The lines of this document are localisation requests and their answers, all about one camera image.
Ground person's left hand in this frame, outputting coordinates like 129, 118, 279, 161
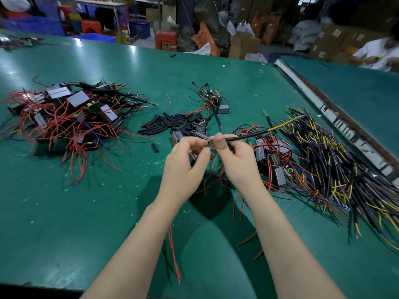
157, 136, 212, 205

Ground person's right hand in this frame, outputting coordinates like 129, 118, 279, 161
209, 133, 266, 198

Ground black cable with yellow tip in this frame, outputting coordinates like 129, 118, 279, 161
208, 115, 305, 143

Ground person's right forearm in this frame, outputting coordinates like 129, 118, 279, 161
246, 185, 347, 299

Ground person's left forearm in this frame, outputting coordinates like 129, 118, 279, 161
80, 195, 189, 299

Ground pile of black shrink tubes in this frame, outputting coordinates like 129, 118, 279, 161
137, 112, 206, 136

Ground white plastic bag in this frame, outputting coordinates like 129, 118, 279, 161
185, 42, 212, 56

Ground open cardboard box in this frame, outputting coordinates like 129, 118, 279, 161
228, 31, 262, 60

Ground orange plastic bag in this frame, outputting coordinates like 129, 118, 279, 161
190, 21, 221, 57

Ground orange bags on shelf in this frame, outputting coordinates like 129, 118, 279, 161
250, 12, 282, 46

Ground dark blue plastic crate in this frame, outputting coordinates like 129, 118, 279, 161
129, 20, 151, 40

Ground white filled sack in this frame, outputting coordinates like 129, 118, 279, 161
287, 19, 331, 52

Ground stack of brown cardboard boxes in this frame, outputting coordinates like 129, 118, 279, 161
308, 23, 388, 63

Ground orange plastic stool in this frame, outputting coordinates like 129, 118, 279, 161
81, 19, 103, 35

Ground large blue plastic bin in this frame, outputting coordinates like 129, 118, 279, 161
0, 16, 65, 37

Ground circuit board with wires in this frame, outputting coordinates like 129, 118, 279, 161
188, 81, 232, 129

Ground heap of modules red wires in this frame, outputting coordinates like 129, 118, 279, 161
196, 122, 315, 222

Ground pile of black yellow cables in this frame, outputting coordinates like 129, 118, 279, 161
263, 106, 399, 251

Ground white table divider rail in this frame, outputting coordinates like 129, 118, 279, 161
274, 59, 399, 188

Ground pile of finished wired modules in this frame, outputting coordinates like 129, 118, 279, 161
0, 75, 160, 185

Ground metal frame table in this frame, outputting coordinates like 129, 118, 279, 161
67, 0, 131, 44

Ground bundle of dark wires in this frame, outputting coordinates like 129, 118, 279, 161
0, 34, 60, 51

